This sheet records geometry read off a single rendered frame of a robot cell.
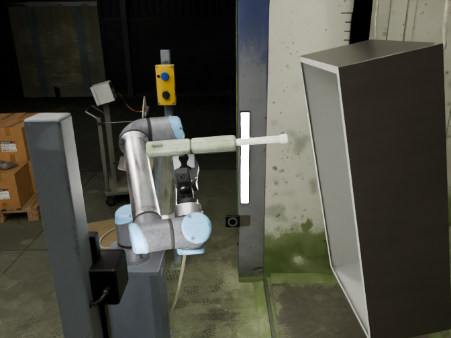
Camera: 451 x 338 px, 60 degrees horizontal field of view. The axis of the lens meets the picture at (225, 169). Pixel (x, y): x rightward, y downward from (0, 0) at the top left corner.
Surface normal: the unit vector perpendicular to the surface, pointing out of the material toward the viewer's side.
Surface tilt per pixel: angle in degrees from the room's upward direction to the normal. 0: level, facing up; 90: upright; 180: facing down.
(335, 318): 0
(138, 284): 90
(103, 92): 90
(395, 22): 90
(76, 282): 90
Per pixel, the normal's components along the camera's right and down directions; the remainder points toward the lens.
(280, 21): 0.00, 0.33
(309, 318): -0.01, -0.94
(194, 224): 0.29, -0.36
